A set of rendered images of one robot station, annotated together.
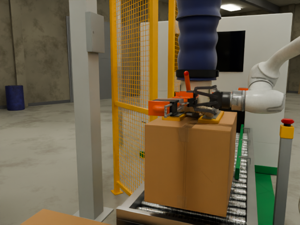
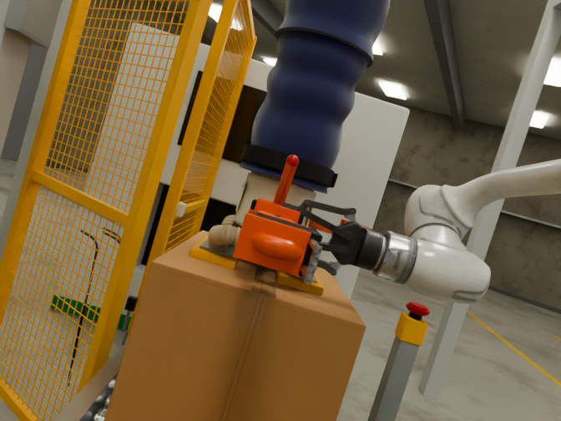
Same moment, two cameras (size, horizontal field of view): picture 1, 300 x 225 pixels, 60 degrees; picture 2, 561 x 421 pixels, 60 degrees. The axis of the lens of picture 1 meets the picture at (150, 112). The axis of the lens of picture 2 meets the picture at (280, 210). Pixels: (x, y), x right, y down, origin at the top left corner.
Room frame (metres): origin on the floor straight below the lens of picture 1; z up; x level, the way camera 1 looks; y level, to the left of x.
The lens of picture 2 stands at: (0.38, 0.17, 1.28)
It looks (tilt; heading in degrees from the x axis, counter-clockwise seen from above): 3 degrees down; 338
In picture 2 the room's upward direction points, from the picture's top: 17 degrees clockwise
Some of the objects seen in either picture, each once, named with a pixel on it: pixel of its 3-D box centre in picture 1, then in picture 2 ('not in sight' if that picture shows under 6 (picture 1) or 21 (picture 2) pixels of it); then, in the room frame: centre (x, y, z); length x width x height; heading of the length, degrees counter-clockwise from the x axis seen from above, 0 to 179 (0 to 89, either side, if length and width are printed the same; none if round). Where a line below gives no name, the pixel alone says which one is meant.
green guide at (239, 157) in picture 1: (244, 143); not in sight; (2.50, -0.94, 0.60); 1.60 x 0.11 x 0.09; 159
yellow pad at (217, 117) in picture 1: (212, 113); (298, 265); (1.42, -0.35, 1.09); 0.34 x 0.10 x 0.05; 160
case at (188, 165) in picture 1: (196, 151); (239, 344); (1.43, -0.27, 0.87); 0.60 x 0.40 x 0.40; 159
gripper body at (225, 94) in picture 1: (220, 99); (354, 245); (1.16, -0.31, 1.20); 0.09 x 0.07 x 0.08; 69
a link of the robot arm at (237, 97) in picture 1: (237, 100); (391, 256); (1.13, -0.38, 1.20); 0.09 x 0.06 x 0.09; 159
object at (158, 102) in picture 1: (162, 107); (271, 240); (0.89, -0.04, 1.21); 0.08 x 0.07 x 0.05; 160
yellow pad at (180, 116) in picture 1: (178, 111); (222, 241); (1.49, -0.17, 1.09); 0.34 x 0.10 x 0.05; 160
